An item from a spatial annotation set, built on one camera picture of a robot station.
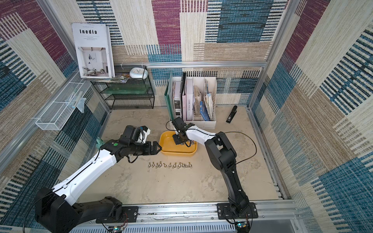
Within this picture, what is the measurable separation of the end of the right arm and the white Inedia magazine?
449 mm

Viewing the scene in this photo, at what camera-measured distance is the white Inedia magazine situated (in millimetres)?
759

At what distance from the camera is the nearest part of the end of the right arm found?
0.75 meters
